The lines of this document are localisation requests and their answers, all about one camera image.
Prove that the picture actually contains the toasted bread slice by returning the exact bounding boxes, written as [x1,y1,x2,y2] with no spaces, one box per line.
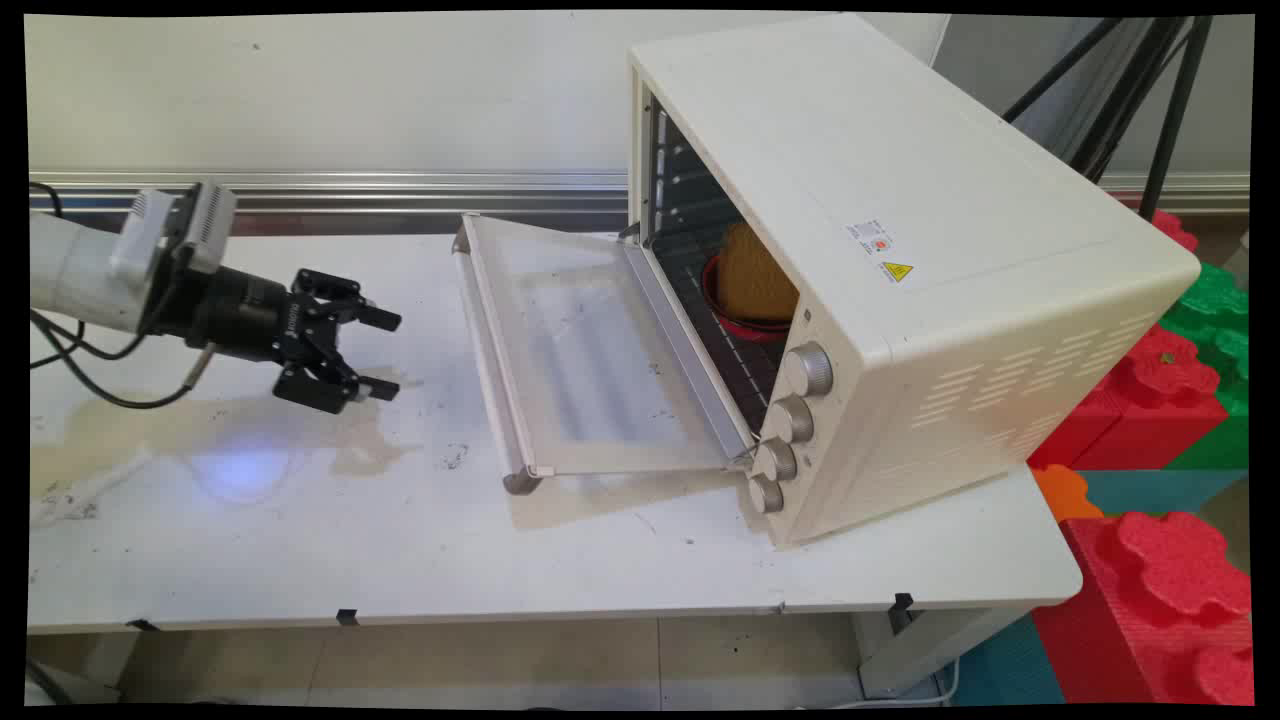
[716,220,801,323]

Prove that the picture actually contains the red bowl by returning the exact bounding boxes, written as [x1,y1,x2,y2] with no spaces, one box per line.
[700,252,794,343]

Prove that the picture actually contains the glass oven door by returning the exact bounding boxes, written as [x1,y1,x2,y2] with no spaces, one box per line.
[452,212,758,496]

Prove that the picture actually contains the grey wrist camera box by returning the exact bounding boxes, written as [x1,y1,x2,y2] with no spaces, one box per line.
[108,182,239,293]

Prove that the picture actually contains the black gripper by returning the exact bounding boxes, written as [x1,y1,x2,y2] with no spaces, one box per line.
[160,262,403,415]

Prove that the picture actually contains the white table leg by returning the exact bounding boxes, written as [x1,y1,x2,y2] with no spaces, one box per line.
[852,598,1031,699]

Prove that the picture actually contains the cream toaster oven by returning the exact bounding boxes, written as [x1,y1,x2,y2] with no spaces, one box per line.
[628,12,1202,549]

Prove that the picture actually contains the green foam block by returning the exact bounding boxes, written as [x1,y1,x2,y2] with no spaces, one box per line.
[1160,262,1251,471]

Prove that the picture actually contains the red foam block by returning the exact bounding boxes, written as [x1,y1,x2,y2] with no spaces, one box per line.
[1032,510,1255,707]
[1028,210,1233,471]

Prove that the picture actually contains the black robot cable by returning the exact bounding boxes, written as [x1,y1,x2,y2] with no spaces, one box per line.
[28,182,216,410]

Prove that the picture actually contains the orange foam piece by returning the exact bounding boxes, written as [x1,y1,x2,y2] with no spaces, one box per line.
[1032,464,1105,523]

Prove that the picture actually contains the black tripod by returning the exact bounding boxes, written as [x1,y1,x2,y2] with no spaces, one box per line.
[1002,16,1216,223]

